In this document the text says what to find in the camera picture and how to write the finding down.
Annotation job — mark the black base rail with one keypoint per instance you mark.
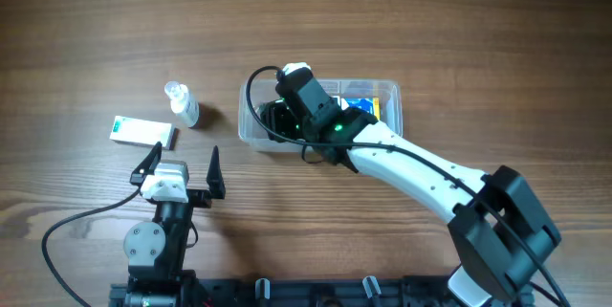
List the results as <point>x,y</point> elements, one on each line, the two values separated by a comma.
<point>408,291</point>

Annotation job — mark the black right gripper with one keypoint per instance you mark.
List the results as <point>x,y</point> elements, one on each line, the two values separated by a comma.
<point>275,119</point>

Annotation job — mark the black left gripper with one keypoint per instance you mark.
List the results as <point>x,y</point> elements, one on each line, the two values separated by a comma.
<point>199,196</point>

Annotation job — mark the white dropper bottle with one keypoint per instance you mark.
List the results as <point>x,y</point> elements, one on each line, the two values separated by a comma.
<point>182,103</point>

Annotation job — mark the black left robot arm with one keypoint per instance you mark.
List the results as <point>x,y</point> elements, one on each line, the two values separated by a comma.
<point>156,249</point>

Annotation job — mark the white green medicine box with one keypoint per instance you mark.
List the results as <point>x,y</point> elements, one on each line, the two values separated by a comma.
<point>141,132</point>

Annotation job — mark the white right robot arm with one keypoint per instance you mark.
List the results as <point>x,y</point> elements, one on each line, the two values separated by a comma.
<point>500,230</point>

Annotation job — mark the clear plastic container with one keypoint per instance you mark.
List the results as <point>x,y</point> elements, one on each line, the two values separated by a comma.
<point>388,91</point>

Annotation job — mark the blue yellow VapoDrops packet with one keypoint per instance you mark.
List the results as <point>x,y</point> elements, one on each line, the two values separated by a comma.
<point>369,105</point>

